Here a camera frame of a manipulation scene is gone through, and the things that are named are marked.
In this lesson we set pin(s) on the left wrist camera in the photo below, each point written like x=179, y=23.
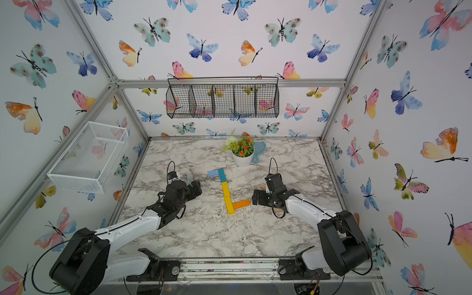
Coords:
x=172, y=175

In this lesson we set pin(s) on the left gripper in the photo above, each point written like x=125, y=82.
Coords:
x=197, y=188

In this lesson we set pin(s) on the yellow block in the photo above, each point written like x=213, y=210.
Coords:
x=225, y=190
x=229, y=205

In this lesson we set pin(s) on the light blue dustpan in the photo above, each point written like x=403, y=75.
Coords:
x=259, y=148

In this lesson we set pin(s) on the white pot with flowers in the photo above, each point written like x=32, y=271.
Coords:
x=242, y=148

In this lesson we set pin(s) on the teal block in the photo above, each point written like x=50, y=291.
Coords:
x=222, y=175

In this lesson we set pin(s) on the white mesh wall basket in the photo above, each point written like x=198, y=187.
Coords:
x=87, y=161

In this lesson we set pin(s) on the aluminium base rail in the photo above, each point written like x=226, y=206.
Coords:
x=228, y=269

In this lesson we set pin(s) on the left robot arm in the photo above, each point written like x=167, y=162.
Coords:
x=90, y=259

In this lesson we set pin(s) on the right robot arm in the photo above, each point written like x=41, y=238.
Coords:
x=343, y=245

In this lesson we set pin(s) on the amber orange block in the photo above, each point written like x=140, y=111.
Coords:
x=241, y=204

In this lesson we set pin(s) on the black wire wall basket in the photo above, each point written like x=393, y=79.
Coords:
x=223, y=97

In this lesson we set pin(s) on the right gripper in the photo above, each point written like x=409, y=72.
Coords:
x=261, y=198

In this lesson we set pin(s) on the light blue block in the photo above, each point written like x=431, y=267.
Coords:
x=213, y=173

